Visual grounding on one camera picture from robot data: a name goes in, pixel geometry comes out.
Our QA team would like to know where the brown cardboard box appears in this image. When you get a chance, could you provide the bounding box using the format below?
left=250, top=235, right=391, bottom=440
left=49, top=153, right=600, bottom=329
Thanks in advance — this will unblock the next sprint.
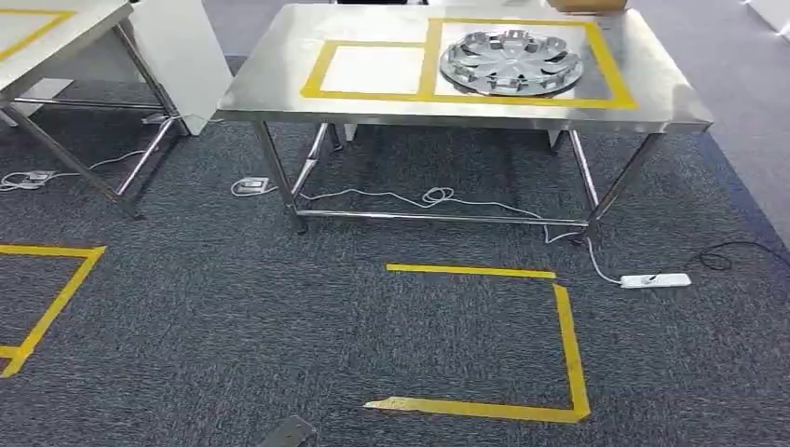
left=546, top=0, right=630, bottom=14

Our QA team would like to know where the black cable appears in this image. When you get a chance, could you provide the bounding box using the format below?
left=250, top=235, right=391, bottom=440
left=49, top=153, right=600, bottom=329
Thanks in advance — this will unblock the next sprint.
left=685, top=240, right=790, bottom=273

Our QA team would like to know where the white power strip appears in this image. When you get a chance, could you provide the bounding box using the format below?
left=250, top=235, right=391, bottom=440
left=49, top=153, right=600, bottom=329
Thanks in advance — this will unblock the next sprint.
left=620, top=273, right=693, bottom=290

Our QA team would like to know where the white partition panel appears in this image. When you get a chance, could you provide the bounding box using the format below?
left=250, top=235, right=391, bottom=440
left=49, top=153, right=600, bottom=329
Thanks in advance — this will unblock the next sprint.
left=129, top=0, right=235, bottom=138

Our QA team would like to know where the silver plastic wheel hubcap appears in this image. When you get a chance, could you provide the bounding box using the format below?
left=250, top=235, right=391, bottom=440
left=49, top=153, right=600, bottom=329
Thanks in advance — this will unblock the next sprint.
left=439, top=29, right=585, bottom=98

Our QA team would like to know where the white power adapter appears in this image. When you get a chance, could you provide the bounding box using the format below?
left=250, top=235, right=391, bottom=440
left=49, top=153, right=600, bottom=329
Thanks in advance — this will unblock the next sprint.
left=231, top=177, right=279, bottom=198
left=0, top=169, right=58, bottom=193

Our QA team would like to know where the steel table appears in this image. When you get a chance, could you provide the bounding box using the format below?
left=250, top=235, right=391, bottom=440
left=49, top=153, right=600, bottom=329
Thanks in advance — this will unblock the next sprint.
left=0, top=0, right=190, bottom=221
left=215, top=3, right=715, bottom=238

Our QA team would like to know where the white cable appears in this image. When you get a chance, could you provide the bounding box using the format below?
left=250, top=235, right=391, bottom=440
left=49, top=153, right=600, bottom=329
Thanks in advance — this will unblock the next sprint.
left=299, top=186, right=622, bottom=286

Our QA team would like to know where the yellow floor tape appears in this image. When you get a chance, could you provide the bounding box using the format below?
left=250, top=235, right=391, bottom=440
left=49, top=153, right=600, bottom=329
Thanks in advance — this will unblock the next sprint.
left=363, top=263, right=592, bottom=425

